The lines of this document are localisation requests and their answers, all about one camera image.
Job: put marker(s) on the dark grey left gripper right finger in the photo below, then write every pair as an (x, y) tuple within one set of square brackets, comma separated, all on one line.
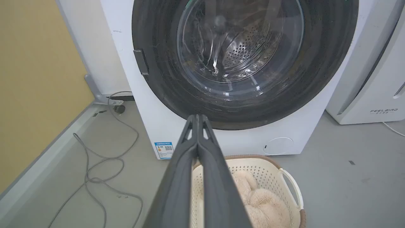
[(221, 193)]

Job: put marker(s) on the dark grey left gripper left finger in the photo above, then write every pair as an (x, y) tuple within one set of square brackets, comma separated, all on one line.
[(175, 190)]

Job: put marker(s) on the round black washing machine door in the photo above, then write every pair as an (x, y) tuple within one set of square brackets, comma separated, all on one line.
[(177, 85)]

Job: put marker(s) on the white front-load washing machine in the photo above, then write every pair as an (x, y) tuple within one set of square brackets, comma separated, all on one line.
[(152, 104)]

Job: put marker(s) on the blue energy label sticker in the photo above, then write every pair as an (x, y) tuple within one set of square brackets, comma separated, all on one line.
[(164, 149)]

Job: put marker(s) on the beige plush toy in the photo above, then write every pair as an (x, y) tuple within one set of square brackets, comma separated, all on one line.
[(265, 205)]

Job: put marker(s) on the cream perforated laundry basket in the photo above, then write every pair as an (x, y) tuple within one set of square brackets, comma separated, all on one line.
[(284, 177)]

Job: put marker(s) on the white Feelbird appliance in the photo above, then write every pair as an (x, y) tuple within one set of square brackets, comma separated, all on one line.
[(376, 79)]

